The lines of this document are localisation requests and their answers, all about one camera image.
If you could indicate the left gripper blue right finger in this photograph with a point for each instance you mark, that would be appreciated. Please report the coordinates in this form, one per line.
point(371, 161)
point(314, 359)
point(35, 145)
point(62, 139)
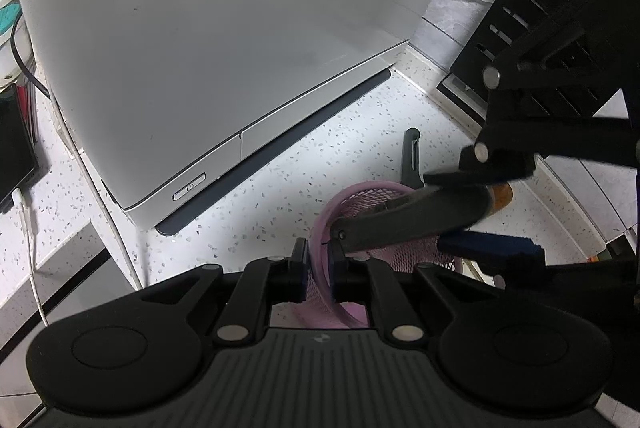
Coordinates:
point(372, 284)

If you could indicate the white utensil sterilizer appliance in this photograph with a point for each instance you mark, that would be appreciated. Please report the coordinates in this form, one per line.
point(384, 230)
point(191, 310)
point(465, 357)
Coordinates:
point(167, 96)

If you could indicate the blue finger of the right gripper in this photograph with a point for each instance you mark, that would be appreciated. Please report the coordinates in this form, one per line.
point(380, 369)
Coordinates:
point(490, 247)

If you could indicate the dark green peeler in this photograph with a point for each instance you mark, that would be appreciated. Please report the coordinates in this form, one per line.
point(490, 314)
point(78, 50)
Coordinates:
point(410, 162)

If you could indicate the black knife block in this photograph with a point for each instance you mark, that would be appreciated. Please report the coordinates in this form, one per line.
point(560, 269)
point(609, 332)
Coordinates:
point(569, 86)

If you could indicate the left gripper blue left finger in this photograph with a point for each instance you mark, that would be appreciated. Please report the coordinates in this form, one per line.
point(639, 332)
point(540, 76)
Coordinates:
point(263, 284)

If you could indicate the large spoon wooden handle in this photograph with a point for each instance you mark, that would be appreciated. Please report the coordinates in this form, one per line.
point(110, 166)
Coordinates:
point(501, 197)

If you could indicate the black tablet device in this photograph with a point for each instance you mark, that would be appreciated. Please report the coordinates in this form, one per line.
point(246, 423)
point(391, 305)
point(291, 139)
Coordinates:
point(18, 162)

